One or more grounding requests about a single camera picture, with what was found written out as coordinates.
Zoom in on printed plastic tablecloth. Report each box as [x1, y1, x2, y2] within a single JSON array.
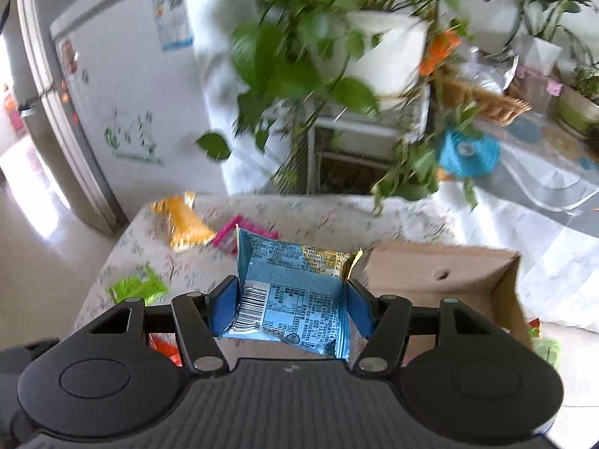
[[433, 98, 599, 337]]

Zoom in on blue label sticker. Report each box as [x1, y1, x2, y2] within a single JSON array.
[[150, 0, 195, 52]]

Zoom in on light blue snack packet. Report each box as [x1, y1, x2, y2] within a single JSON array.
[[220, 227, 365, 361]]

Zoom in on clear plastic bag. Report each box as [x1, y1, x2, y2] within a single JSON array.
[[461, 47, 520, 94]]

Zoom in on floral tablecloth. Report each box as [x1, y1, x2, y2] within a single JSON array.
[[72, 191, 464, 337]]

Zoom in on wicker basket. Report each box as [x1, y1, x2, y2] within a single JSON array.
[[442, 79, 532, 126]]

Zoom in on white refrigerator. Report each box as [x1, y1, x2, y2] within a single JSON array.
[[14, 0, 230, 235]]

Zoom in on white plant stand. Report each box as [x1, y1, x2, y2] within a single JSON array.
[[306, 84, 431, 195]]

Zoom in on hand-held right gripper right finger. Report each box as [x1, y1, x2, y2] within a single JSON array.
[[345, 278, 513, 375]]

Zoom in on plant in white square pot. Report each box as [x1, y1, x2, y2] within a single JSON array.
[[475, 0, 597, 76]]

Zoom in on cardboard box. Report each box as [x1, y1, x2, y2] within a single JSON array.
[[362, 241, 534, 351]]

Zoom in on light green plastic bag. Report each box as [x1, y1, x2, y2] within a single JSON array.
[[533, 337, 562, 368]]

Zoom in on lime green snack packet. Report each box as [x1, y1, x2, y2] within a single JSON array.
[[107, 264, 168, 305]]

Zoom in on clear glass jar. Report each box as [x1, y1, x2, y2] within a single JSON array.
[[517, 72, 553, 115]]

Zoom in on green flower pot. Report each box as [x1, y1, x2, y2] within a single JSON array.
[[556, 63, 599, 138]]

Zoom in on large yellow snack packet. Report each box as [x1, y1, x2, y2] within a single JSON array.
[[150, 192, 217, 252]]

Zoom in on orange plastic cup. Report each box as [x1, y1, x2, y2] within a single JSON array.
[[418, 30, 462, 76]]

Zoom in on white plant pot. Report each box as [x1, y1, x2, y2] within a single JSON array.
[[346, 12, 431, 99]]

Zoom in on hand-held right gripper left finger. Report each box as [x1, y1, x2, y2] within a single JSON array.
[[86, 275, 240, 375]]

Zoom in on pothos plant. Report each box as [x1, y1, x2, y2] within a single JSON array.
[[197, 0, 483, 216]]

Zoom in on pink snack packet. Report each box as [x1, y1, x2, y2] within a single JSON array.
[[212, 215, 279, 256]]

